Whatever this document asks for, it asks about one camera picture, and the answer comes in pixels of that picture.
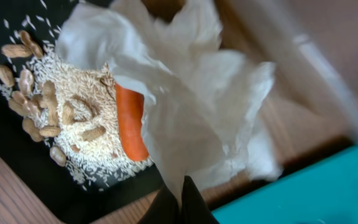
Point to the white napkin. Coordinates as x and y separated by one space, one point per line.
201 103

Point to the orange carrot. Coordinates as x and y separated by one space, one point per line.
130 105

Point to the black waste tray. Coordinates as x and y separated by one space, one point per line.
30 161

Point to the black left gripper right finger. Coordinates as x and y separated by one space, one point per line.
193 209

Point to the teal plastic tray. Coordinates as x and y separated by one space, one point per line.
326 192

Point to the clear plastic bin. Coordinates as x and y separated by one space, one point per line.
315 83

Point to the rice and peanut shells pile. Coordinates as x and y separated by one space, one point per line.
72 111

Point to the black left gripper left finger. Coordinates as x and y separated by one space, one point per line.
163 209

